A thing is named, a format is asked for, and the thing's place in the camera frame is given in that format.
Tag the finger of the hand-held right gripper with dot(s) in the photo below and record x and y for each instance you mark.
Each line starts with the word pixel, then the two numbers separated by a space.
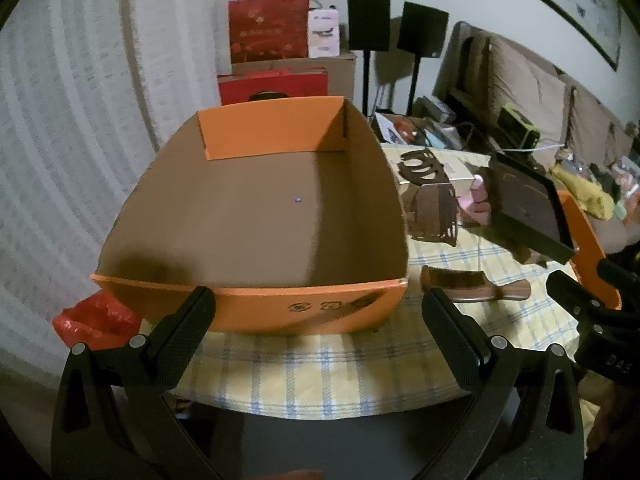
pixel 570 290
pixel 622 272

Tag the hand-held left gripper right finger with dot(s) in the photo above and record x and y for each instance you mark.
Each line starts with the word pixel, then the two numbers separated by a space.
pixel 450 335

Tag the green box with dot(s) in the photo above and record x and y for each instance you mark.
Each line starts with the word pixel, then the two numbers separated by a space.
pixel 517 122

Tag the wooden sofa with beige cushions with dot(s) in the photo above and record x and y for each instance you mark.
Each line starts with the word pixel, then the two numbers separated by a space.
pixel 520 80

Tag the red plastic bag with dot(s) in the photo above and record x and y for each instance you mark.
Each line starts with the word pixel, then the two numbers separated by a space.
pixel 95 320

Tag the white small box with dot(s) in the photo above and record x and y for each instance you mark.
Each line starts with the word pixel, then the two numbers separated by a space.
pixel 322 32

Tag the orange cardboard box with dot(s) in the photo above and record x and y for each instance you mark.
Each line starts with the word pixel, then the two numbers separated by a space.
pixel 280 200

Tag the fan-shaped wooden comb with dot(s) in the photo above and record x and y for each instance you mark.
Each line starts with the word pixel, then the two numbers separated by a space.
pixel 432 210

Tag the open carton of clutter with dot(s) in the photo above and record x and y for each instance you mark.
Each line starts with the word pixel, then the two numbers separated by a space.
pixel 400 130

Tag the black box tray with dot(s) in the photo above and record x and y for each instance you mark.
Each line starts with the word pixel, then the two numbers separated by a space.
pixel 525 205

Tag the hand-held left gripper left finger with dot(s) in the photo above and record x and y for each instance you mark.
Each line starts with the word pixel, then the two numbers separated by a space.
pixel 187 325

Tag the pile of assorted packets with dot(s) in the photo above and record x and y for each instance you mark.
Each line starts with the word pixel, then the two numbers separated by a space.
pixel 625 180

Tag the yellow cloth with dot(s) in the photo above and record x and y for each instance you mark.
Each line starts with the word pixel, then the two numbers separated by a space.
pixel 585 190

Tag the red collection box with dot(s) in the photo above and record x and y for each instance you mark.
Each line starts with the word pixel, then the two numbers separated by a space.
pixel 300 85

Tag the framed wall painting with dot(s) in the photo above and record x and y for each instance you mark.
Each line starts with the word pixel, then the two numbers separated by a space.
pixel 575 5

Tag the yellow plaid tablecloth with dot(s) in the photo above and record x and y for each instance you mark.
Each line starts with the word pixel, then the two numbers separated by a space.
pixel 310 370

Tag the red patterned gift bag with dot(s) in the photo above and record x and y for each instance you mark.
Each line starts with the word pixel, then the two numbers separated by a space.
pixel 267 30

